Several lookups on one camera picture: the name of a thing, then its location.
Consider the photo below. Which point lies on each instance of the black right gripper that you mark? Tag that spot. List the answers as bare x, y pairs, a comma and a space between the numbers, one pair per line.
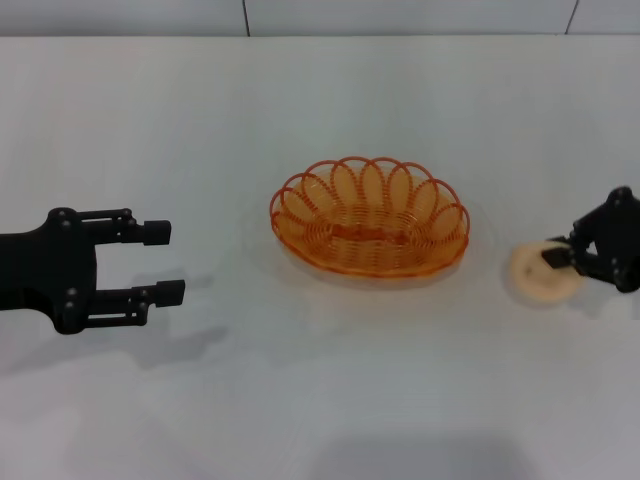
620, 235

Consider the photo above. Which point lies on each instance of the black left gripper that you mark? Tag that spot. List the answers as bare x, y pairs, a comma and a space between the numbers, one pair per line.
45, 270

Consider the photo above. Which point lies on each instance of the pale beige donut bread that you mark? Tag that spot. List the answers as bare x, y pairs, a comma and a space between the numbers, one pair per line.
530, 280

